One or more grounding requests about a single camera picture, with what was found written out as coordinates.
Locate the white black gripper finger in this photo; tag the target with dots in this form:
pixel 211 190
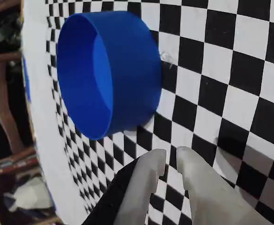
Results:
pixel 136 192

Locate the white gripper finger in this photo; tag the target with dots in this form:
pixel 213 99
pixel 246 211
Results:
pixel 209 199

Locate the blue round box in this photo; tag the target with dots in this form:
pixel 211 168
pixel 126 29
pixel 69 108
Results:
pixel 132 77

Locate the black white checkered mat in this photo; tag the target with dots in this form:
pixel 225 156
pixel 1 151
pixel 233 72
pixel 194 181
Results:
pixel 221 105

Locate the white bag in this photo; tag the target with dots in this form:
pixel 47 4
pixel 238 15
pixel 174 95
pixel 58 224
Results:
pixel 29 194

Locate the blue tape strip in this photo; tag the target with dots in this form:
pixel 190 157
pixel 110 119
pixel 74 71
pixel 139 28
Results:
pixel 26 82

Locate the green ivy plant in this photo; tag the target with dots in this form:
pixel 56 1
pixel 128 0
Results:
pixel 3 35

